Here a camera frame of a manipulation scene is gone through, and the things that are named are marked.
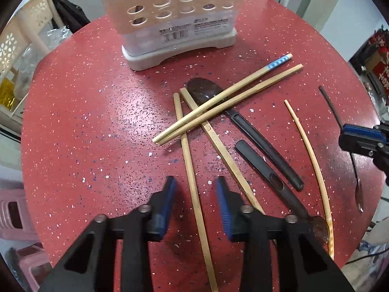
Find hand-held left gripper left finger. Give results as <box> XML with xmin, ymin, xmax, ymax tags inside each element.
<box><xmin>38</xmin><ymin>176</ymin><xmax>178</xmax><ymax>292</ymax></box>

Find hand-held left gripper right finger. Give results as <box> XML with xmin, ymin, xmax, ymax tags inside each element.
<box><xmin>215</xmin><ymin>176</ymin><xmax>354</xmax><ymax>292</ymax></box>

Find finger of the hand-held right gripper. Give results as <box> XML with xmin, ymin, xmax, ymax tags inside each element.
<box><xmin>343</xmin><ymin>123</ymin><xmax>383</xmax><ymax>139</ymax></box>
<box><xmin>338</xmin><ymin>133</ymin><xmax>385</xmax><ymax>159</ymax></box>

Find plain bamboo chopstick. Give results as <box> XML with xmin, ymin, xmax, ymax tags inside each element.
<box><xmin>158</xmin><ymin>64</ymin><xmax>304</xmax><ymax>145</ymax></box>
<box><xmin>179</xmin><ymin>88</ymin><xmax>275</xmax><ymax>245</ymax></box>
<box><xmin>173</xmin><ymin>93</ymin><xmax>219</xmax><ymax>292</ymax></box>

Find metal spoon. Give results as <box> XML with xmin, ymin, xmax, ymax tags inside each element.
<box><xmin>318</xmin><ymin>85</ymin><xmax>364</xmax><ymax>214</ymax></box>

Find thin curved bamboo chopstick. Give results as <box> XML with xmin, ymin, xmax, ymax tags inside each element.
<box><xmin>284</xmin><ymin>99</ymin><xmax>335</xmax><ymax>260</ymax></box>

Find black spoon with slotted handle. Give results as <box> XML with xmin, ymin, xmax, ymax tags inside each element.
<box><xmin>235</xmin><ymin>140</ymin><xmax>330</xmax><ymax>245</ymax></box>

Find black plastic spoon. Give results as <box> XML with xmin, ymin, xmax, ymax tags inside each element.
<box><xmin>186</xmin><ymin>77</ymin><xmax>304</xmax><ymax>192</ymax></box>

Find blue patterned bamboo chopstick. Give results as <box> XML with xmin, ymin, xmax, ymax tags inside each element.
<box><xmin>152</xmin><ymin>53</ymin><xmax>294</xmax><ymax>143</ymax></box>

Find red decorated packet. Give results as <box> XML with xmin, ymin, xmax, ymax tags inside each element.
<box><xmin>366</xmin><ymin>32</ymin><xmax>389</xmax><ymax>93</ymax></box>

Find pink plastic stool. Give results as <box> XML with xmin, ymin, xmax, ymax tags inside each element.
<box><xmin>14</xmin><ymin>243</ymin><xmax>57</xmax><ymax>292</ymax></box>
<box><xmin>0</xmin><ymin>179</ymin><xmax>38</xmax><ymax>239</ymax></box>

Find yellow oil bottle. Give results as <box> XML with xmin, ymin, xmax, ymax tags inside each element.
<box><xmin>0</xmin><ymin>78</ymin><xmax>16</xmax><ymax>108</ymax></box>

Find clear plastic bags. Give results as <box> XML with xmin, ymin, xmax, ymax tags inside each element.
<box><xmin>38</xmin><ymin>24</ymin><xmax>73</xmax><ymax>57</ymax></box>

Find black hanging bag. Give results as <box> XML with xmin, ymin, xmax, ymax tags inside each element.
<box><xmin>50</xmin><ymin>0</ymin><xmax>92</xmax><ymax>34</ymax></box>

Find beige plastic basket rack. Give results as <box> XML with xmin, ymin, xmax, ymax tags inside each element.
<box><xmin>0</xmin><ymin>0</ymin><xmax>61</xmax><ymax>122</ymax></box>

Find black cable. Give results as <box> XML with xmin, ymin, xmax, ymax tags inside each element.
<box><xmin>345</xmin><ymin>245</ymin><xmax>389</xmax><ymax>266</ymax></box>

